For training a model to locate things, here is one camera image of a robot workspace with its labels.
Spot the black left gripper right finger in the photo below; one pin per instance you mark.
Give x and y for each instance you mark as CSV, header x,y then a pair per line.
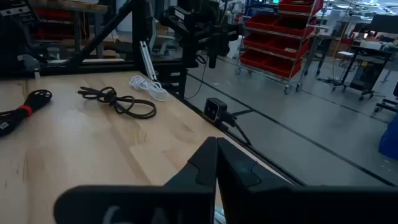
x,y
280,205

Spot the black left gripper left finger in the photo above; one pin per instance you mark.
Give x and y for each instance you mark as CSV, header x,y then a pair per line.
x,y
186,202

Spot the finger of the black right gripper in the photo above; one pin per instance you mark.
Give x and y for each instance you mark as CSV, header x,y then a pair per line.
x,y
214,57
210,57

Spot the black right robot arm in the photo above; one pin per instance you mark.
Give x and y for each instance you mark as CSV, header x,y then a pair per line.
x,y
189,28

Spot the blue bin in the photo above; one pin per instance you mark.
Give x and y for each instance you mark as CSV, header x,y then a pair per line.
x,y
390,140

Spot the black rolling desk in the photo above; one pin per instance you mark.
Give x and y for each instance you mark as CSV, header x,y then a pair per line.
x,y
370,51

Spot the wooden workbench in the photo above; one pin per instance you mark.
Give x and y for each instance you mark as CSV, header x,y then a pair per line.
x,y
71,4

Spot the black monitor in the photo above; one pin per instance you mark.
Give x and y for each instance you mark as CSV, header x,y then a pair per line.
x,y
384,23

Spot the small black table-level camera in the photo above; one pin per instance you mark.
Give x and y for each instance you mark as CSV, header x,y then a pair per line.
x,y
213,109

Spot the silver metal bracket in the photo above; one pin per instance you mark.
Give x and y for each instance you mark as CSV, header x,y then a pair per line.
x,y
146,59

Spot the black aluminium rig frame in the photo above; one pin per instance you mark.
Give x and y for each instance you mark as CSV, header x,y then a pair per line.
x,y
138,37

